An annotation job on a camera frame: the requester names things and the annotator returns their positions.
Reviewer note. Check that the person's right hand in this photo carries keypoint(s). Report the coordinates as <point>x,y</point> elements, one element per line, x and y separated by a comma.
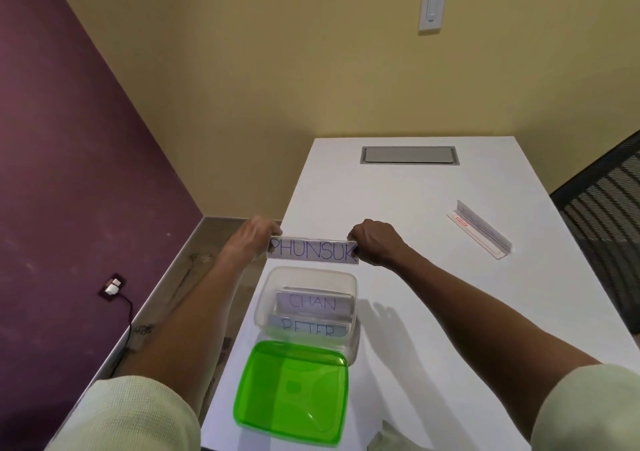
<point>380,244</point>

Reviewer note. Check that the person's left hand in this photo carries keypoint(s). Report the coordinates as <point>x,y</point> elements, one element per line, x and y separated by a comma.
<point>249,239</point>

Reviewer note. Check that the person's left fingers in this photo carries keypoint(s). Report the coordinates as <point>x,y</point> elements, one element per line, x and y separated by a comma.
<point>270,228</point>

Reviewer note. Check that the person's right fingers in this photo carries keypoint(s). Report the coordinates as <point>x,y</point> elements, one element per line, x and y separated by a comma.
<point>358,238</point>

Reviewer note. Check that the long handwritten name plate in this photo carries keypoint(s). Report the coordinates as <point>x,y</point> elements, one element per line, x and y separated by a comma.
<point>312,250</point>

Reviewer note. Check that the person's right forearm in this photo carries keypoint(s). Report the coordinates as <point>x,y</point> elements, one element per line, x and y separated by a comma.
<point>480,325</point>

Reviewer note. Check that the person's left forearm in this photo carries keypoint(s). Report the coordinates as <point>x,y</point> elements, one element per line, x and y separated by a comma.
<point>187,310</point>

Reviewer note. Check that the clear plastic container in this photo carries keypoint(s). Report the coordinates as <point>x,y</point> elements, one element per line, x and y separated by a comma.
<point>305,278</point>

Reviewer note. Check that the short handwritten name plate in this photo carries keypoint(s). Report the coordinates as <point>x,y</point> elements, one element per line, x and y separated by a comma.
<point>307,326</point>
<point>315,303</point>

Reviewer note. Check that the clear empty name plate holder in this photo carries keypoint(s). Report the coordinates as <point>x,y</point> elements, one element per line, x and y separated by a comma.
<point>480,230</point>

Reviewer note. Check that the green plastic lid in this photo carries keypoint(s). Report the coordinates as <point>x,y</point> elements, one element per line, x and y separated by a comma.
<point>292,390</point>

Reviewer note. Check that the cream left sleeve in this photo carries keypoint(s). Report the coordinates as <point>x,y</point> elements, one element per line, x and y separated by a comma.
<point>130,415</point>

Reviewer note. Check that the cream sleeve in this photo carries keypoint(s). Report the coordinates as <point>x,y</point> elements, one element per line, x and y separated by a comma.
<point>590,410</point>
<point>130,415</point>

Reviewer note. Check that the black mesh chair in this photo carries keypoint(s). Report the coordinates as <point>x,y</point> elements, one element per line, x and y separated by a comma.
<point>607,205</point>

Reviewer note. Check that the cream right sleeve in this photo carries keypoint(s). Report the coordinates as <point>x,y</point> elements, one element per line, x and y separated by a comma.
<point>590,410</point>

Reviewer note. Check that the wall outlet with white plug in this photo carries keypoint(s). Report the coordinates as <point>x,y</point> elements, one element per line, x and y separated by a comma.
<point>112,285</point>

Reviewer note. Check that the white wall light switch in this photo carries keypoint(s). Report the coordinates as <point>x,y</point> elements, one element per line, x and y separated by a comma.
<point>433,9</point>

